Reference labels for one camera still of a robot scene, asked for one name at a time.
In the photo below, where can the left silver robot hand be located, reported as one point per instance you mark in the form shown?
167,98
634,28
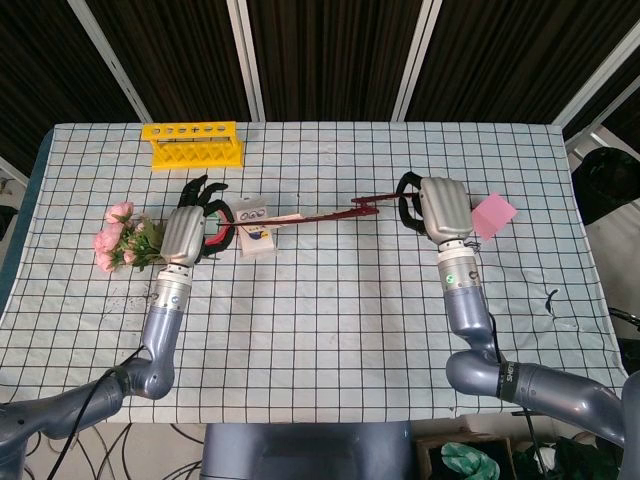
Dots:
182,235

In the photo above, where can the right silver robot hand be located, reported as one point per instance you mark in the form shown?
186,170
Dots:
445,207

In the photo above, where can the folding paper fan red ribs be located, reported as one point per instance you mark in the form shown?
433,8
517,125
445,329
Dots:
340,214

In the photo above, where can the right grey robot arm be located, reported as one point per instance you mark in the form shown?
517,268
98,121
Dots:
470,310

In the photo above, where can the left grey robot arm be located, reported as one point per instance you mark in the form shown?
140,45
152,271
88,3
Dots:
160,330

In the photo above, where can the red tape roll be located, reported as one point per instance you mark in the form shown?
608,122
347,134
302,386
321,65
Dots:
216,241

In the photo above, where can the pink foam cube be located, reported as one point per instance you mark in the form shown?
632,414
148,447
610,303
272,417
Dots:
492,217

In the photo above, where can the pink artificial flower bouquet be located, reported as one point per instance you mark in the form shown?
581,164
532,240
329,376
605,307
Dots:
122,240

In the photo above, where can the white sponge package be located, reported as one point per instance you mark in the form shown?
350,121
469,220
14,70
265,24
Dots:
257,240

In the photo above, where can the yellow test tube rack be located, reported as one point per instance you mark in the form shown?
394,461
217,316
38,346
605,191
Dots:
192,150

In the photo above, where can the black bag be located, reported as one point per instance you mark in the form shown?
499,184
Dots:
607,185

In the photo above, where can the white black checkered tablecloth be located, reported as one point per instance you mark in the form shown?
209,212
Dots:
320,325

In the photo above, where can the grey robot torso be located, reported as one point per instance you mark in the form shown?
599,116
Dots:
305,450

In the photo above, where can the cardboard box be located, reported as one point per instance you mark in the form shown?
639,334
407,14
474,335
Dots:
425,457

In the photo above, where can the green plastic bag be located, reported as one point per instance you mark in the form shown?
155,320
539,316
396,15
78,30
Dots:
470,462

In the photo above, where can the white frame post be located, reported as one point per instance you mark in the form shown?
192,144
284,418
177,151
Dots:
417,60
110,55
600,75
247,60

